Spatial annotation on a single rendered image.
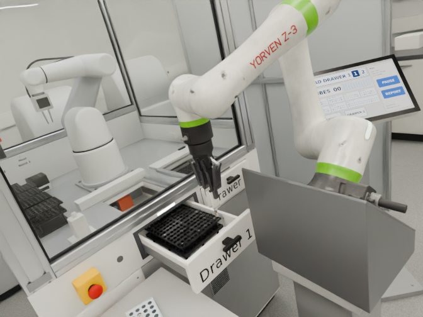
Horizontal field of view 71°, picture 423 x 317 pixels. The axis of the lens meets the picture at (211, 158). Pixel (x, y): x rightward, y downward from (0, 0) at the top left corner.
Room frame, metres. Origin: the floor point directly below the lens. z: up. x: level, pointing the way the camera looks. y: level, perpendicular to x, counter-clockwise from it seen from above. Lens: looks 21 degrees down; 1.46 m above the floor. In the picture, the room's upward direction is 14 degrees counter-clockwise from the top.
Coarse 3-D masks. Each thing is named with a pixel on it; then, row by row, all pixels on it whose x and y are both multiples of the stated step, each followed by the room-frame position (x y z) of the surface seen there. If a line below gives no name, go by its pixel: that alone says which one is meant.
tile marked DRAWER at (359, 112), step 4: (356, 108) 1.30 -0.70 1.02; (360, 108) 1.29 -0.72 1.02; (364, 108) 1.29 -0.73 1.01; (344, 112) 1.30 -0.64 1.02; (348, 112) 1.29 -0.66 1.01; (352, 112) 1.29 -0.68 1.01; (356, 112) 1.29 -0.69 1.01; (360, 112) 1.28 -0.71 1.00; (364, 112) 1.28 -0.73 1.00; (356, 116) 1.27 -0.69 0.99; (360, 116) 1.27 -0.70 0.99
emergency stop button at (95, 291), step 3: (96, 285) 0.69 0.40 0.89; (99, 285) 0.69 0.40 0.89; (93, 288) 0.68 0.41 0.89; (96, 288) 0.68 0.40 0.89; (99, 288) 0.69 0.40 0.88; (102, 288) 0.69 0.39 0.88; (90, 291) 0.67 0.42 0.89; (93, 291) 0.67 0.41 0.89; (96, 291) 0.68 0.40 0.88; (99, 291) 0.68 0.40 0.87; (102, 291) 0.69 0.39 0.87; (90, 294) 0.67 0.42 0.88; (93, 294) 0.67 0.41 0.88; (96, 294) 0.67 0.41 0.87; (99, 294) 0.68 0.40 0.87; (90, 297) 0.67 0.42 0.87; (93, 297) 0.67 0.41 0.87; (96, 297) 0.67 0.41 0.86
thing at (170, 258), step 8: (200, 208) 0.99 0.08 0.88; (208, 208) 0.95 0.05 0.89; (224, 216) 0.89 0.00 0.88; (232, 216) 0.86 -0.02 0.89; (224, 224) 0.90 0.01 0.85; (144, 232) 0.95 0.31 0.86; (144, 240) 0.85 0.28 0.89; (152, 240) 0.92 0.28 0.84; (208, 240) 0.85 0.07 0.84; (144, 248) 0.86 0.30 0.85; (152, 248) 0.82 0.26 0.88; (160, 248) 0.78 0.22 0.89; (152, 256) 0.83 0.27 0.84; (160, 256) 0.79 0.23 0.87; (168, 256) 0.75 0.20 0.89; (176, 256) 0.73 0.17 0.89; (168, 264) 0.76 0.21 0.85; (176, 264) 0.72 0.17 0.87; (184, 272) 0.69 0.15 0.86
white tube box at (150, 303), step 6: (150, 300) 0.69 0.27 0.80; (138, 306) 0.67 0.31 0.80; (144, 306) 0.68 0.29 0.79; (150, 306) 0.67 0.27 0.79; (156, 306) 0.66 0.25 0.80; (126, 312) 0.66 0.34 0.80; (132, 312) 0.66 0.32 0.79; (138, 312) 0.65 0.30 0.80; (144, 312) 0.66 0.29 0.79; (150, 312) 0.64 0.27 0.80; (156, 312) 0.64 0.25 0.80
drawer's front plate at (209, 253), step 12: (240, 216) 0.80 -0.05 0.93; (228, 228) 0.75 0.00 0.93; (240, 228) 0.78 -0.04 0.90; (252, 228) 0.82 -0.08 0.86; (216, 240) 0.71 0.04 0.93; (240, 240) 0.78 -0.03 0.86; (252, 240) 0.81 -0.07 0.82; (204, 252) 0.68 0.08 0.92; (216, 252) 0.71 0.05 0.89; (228, 252) 0.74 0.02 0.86; (240, 252) 0.77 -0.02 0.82; (192, 264) 0.65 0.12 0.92; (204, 264) 0.67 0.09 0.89; (216, 264) 0.70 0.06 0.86; (192, 276) 0.64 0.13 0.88; (204, 276) 0.67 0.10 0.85; (192, 288) 0.65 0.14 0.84
